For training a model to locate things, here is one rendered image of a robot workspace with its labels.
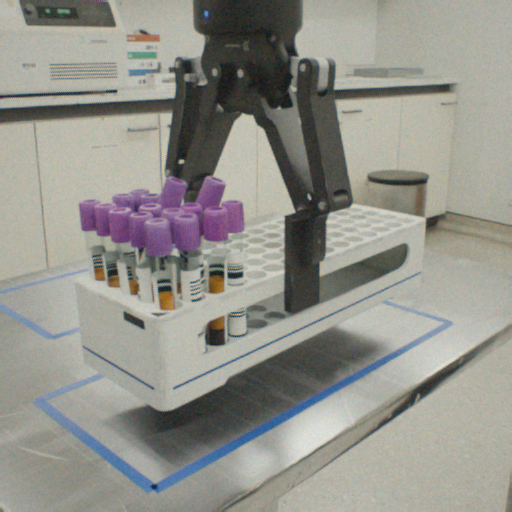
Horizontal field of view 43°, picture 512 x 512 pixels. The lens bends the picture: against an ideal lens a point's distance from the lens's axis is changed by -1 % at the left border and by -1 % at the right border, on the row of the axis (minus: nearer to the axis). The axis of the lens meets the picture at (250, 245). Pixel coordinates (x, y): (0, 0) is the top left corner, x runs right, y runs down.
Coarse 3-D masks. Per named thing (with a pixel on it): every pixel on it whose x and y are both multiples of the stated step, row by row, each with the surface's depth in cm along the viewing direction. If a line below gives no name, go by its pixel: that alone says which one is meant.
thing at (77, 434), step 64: (448, 256) 79; (0, 320) 61; (64, 320) 61; (384, 320) 61; (448, 320) 61; (0, 384) 49; (64, 384) 49; (256, 384) 49; (320, 384) 49; (384, 384) 49; (0, 448) 41; (64, 448) 41; (128, 448) 41; (192, 448) 41; (256, 448) 41; (320, 448) 42
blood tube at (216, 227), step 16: (208, 208) 41; (224, 208) 41; (208, 224) 40; (224, 224) 40; (208, 240) 41; (224, 240) 41; (208, 256) 41; (224, 256) 41; (208, 272) 41; (224, 272) 41; (208, 288) 42; (224, 288) 42; (224, 320) 42; (208, 336) 43; (224, 336) 43
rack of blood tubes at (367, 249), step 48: (336, 240) 52; (384, 240) 53; (96, 288) 43; (240, 288) 42; (336, 288) 57; (96, 336) 44; (144, 336) 39; (192, 336) 40; (288, 336) 47; (144, 384) 40; (192, 384) 41
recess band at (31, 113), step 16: (336, 96) 327; (352, 96) 335; (368, 96) 342; (0, 112) 225; (16, 112) 229; (32, 112) 232; (48, 112) 236; (64, 112) 240; (80, 112) 244; (96, 112) 248; (112, 112) 252; (128, 112) 256; (144, 112) 261
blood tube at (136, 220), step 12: (132, 216) 39; (144, 216) 39; (132, 228) 39; (132, 240) 40; (144, 240) 39; (144, 252) 40; (144, 264) 40; (144, 276) 40; (144, 288) 40; (144, 300) 41
